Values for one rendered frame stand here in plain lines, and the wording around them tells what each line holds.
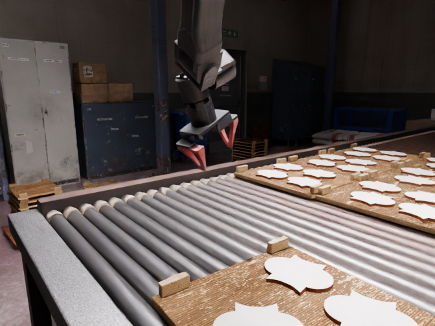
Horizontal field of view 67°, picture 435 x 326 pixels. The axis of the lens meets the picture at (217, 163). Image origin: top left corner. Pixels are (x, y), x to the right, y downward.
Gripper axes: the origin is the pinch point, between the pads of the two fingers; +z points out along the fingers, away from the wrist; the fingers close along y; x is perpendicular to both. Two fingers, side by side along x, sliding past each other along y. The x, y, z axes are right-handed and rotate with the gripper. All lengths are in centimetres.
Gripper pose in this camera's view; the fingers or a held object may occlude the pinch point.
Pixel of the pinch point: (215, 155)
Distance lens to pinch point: 75.3
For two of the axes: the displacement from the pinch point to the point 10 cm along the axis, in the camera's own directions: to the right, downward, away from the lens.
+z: 2.8, 8.1, 5.2
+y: -6.3, 5.6, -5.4
